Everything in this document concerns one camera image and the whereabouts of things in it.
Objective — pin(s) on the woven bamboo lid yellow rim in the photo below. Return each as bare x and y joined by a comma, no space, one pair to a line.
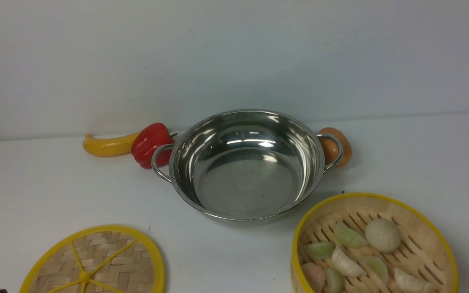
101,259

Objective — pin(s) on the bamboo steamer basket yellow rim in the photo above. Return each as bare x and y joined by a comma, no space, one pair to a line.
423,252

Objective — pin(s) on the stainless steel pot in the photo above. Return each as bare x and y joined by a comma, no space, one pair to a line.
245,165

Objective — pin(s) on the red plastic bell pepper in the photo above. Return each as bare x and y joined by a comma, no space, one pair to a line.
148,141

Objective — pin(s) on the brown plastic potato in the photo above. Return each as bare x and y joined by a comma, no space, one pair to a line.
330,148

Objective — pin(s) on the yellow plastic banana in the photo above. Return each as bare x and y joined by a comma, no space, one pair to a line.
109,147

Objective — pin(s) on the green dumpling left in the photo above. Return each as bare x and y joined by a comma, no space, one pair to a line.
319,251

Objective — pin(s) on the green dumpling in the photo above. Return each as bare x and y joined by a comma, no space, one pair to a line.
348,237
319,251
378,267
334,281

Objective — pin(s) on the green dumpling upper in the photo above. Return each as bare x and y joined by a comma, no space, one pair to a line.
348,237

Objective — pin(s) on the pink dumpling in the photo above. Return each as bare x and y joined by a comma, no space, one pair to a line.
314,275

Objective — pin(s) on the white dumpling centre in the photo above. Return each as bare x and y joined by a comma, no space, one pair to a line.
345,265

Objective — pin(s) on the white dumpling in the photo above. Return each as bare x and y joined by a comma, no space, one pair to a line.
345,265
409,284

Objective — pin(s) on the green dumpling lower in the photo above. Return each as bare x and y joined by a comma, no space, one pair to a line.
334,281

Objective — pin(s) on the white round bun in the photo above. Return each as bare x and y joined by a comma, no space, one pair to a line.
383,235

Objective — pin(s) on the green dumpling centre right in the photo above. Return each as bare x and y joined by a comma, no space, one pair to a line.
378,267

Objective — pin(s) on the white dumpling right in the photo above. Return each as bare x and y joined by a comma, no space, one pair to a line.
409,284

